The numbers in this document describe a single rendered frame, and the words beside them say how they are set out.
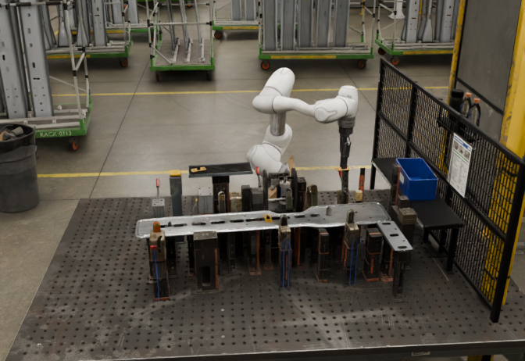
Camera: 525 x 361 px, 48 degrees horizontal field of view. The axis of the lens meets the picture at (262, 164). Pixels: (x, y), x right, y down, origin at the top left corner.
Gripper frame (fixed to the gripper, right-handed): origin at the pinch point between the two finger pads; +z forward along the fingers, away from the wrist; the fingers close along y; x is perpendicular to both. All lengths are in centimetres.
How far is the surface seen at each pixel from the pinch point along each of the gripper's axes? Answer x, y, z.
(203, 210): -75, -13, 30
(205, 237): -77, 18, 29
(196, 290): -82, 18, 60
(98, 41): -195, -759, 86
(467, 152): 59, 20, -9
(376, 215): 18.5, 6.3, 30.7
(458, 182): 60, 15, 10
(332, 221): -7.2, 8.8, 30.9
